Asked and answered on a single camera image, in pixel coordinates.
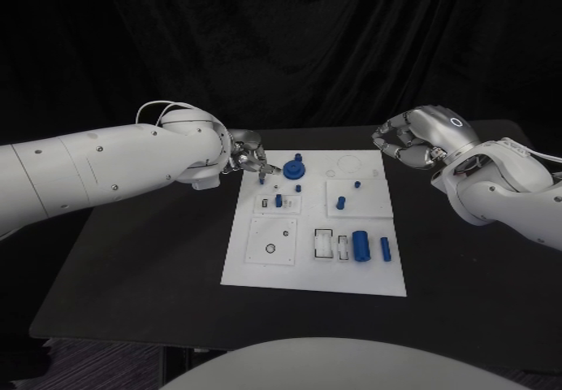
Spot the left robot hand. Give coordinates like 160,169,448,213
222,128,284,180

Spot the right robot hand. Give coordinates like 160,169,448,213
371,105,482,171

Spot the white task board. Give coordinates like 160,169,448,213
219,149,408,297

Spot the blue gear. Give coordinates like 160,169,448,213
283,160,307,180

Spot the large blue cylinder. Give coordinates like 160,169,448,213
352,230,373,262

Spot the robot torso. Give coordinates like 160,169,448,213
159,336,535,390

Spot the white cable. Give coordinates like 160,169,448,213
157,103,201,128
134,100,199,127
503,138,562,163

